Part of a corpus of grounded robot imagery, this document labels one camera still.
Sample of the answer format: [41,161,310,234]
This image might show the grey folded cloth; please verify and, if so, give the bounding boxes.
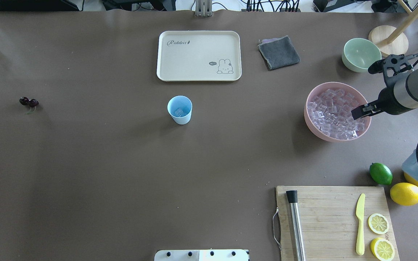
[258,35,300,70]

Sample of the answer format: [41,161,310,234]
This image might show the lemon half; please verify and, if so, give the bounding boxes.
[370,237,396,261]
[367,213,390,235]

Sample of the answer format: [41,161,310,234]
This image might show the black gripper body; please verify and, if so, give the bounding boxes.
[376,87,400,115]

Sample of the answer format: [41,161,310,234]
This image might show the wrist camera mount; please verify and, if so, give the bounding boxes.
[367,53,418,88]

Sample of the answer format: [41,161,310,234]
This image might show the yellow plastic knife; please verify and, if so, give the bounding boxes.
[355,193,366,256]

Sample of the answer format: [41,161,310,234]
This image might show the steel muddler black cap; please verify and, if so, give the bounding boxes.
[286,190,307,261]

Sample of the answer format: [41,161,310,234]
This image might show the green bowl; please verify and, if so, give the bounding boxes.
[341,38,382,73]

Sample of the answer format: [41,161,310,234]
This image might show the pink bowl of ice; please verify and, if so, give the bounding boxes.
[304,82,370,142]

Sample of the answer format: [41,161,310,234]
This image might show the bamboo cutting board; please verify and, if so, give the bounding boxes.
[276,186,397,261]

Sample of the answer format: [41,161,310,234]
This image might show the dark red cherry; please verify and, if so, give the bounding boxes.
[19,96,30,106]
[28,99,39,108]

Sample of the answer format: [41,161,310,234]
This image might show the whole yellow lemon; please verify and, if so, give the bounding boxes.
[403,172,418,187]
[390,182,418,206]

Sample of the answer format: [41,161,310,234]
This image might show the cream rabbit tray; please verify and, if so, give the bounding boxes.
[156,31,242,82]

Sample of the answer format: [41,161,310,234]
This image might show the aluminium frame post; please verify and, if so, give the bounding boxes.
[194,0,213,17]

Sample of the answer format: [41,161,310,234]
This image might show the green lime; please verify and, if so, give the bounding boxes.
[369,162,393,185]

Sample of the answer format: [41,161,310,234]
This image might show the blue plastic cup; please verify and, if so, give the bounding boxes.
[167,95,193,125]

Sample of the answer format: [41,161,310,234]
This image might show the wooden stand with base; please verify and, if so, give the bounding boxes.
[368,0,418,57]

